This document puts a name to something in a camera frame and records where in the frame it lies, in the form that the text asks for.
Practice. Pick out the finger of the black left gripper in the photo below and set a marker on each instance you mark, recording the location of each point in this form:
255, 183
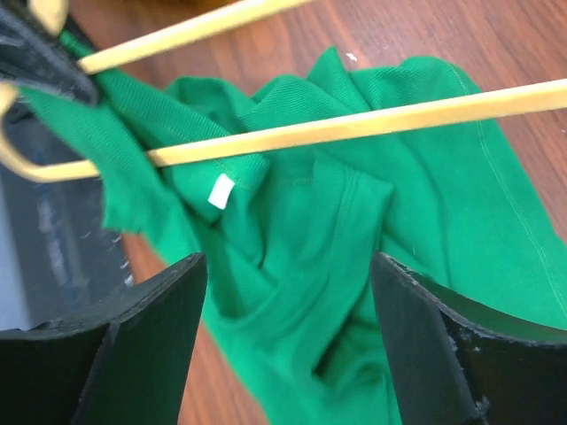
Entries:
33, 57

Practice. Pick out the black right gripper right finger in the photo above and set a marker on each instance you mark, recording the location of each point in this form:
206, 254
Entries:
456, 361

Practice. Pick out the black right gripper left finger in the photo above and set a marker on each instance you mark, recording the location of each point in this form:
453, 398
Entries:
123, 360

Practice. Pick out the green tank top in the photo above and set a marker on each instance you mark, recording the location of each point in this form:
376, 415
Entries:
289, 234

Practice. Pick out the yellow clothes hanger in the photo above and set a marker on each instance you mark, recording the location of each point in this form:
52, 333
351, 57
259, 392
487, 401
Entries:
539, 97

